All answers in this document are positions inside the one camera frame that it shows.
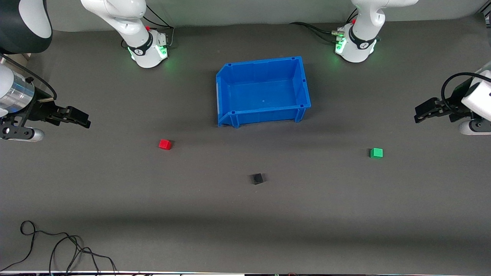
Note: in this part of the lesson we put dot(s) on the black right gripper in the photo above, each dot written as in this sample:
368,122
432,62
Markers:
39,109

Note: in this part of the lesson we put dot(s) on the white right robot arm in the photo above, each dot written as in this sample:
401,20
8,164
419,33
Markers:
130,23

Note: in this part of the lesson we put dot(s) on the black cube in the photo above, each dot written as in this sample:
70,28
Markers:
257,178

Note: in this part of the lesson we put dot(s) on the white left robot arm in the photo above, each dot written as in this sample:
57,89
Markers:
364,23

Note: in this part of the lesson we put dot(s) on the red cube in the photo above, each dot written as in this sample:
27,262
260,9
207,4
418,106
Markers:
165,144

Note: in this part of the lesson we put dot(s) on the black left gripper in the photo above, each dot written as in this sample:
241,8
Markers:
453,105

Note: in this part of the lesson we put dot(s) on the blue plastic storage bin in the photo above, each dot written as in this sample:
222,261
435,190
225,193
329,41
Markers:
264,92

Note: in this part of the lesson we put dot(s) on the green cube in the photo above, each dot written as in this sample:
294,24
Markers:
376,153

